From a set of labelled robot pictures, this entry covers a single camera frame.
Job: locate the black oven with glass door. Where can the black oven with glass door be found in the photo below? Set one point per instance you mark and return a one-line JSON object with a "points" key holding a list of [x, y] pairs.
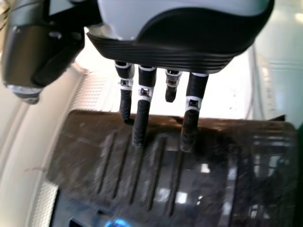
{"points": [[208, 170]]}

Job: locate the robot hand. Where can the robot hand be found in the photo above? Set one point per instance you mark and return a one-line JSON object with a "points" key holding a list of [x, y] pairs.
{"points": [[180, 35]]}

